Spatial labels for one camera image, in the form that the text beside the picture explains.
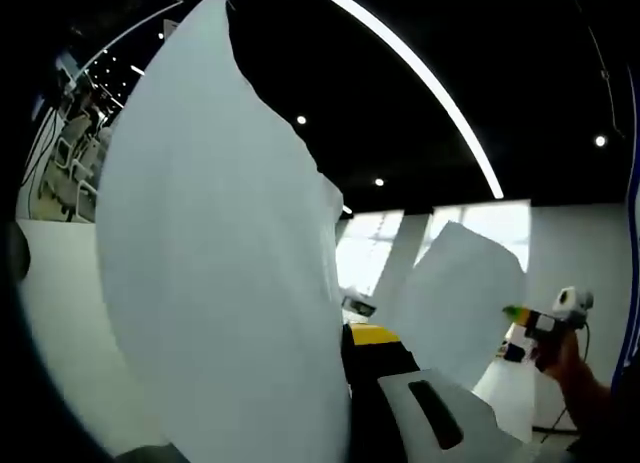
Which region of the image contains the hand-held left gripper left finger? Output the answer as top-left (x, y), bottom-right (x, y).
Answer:
top-left (113, 443), bottom-right (195, 463)

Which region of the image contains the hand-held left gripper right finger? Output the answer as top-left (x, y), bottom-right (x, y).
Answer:
top-left (341, 321), bottom-right (532, 463)

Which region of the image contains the white printing paper sheet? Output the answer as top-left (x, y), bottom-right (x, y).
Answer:
top-left (394, 221), bottom-right (527, 392)

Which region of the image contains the stack of white printing papers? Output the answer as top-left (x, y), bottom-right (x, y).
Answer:
top-left (94, 0), bottom-right (354, 463)

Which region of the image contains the person's right hand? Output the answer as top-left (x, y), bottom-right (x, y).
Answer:
top-left (532, 327), bottom-right (585, 383)

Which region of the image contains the person's black shirt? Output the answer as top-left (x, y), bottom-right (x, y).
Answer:
top-left (564, 377), bottom-right (640, 463)

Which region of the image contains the long ceiling light strip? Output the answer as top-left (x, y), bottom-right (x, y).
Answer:
top-left (319, 0), bottom-right (505, 200)

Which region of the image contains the group of white office chairs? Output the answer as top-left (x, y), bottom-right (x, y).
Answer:
top-left (42, 107), bottom-right (119, 225)

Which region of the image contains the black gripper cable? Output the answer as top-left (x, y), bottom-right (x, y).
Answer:
top-left (544, 320), bottom-right (594, 434)

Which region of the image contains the blue and white wall poster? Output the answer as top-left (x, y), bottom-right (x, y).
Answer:
top-left (617, 67), bottom-right (640, 384)

